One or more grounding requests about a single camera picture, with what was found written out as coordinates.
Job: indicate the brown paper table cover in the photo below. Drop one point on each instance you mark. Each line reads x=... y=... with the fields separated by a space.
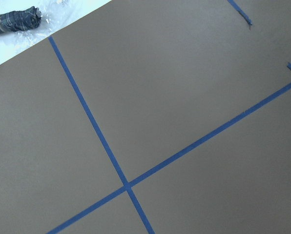
x=151 y=117

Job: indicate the clear plastic wrap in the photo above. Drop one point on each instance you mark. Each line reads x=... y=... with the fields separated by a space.
x=55 y=16

